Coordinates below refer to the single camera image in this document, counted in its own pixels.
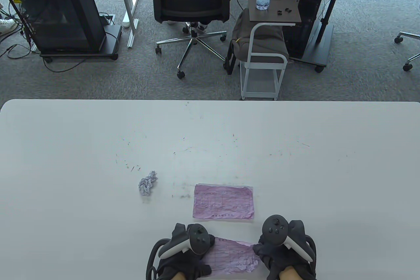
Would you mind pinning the person's right hand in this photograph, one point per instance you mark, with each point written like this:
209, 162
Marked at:
279, 260

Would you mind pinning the person's left hand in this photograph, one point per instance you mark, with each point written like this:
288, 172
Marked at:
183, 263

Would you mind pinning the pink paper invoice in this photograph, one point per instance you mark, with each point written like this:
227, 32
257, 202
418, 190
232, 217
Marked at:
229, 255
223, 203

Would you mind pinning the white paper invoice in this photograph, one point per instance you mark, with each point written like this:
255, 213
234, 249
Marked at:
147, 184

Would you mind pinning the person's left forearm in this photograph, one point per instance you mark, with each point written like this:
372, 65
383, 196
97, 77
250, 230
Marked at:
178, 276

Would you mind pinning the black and grey hand controller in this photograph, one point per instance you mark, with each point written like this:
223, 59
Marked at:
198, 239
275, 229

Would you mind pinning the black standing desk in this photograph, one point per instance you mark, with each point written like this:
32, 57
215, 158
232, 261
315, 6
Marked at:
323, 50

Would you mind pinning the grey fabric bag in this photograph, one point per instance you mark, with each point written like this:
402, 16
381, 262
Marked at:
241, 35

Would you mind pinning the black wheeled platform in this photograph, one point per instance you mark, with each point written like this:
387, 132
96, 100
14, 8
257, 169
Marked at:
111, 35

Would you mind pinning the chrome chair base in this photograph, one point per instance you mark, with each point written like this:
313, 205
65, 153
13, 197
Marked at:
411, 58

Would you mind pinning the floor socket box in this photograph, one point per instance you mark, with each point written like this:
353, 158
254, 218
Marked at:
106, 19

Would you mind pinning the black computer tower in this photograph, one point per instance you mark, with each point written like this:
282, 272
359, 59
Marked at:
311, 4

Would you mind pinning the black glass computer case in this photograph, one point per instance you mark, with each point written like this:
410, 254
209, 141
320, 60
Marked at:
55, 14

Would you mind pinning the white power strip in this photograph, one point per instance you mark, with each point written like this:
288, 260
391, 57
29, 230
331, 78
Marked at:
6, 26

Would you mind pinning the brown side table white frame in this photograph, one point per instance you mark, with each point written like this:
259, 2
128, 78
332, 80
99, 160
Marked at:
285, 17

